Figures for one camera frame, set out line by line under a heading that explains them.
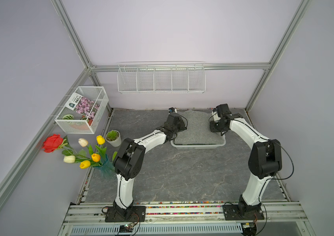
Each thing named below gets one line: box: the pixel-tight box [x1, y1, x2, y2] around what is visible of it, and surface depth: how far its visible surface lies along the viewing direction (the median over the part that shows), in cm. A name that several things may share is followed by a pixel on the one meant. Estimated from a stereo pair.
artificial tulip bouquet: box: [62, 135, 118, 177], surface depth 68 cm
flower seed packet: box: [64, 90, 100, 120], surface depth 76 cm
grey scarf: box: [173, 110, 226, 145], surface depth 91 cm
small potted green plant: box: [105, 129, 122, 148], surface depth 96 cm
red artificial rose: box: [42, 133, 64, 153], surface depth 61 cm
